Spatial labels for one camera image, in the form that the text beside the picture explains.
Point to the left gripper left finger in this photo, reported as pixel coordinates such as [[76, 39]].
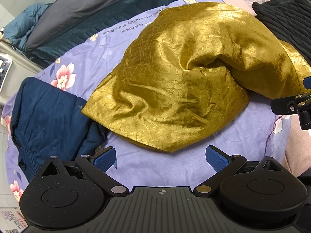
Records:
[[95, 168]]

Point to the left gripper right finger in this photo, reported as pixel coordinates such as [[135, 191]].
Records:
[[225, 166]]

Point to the golden satin garment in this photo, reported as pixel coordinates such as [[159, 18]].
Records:
[[190, 73]]

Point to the navy blue folded garment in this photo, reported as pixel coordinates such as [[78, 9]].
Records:
[[47, 121]]

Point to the black quilted garment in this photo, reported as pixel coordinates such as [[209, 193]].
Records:
[[289, 21]]

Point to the teal bed skirt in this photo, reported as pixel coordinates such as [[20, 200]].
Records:
[[79, 32]]

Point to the white appliance with panel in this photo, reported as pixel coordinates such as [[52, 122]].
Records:
[[6, 63]]

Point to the blue duvet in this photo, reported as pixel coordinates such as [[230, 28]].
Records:
[[20, 28]]

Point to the grey mattress cover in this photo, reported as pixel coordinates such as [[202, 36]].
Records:
[[61, 14]]

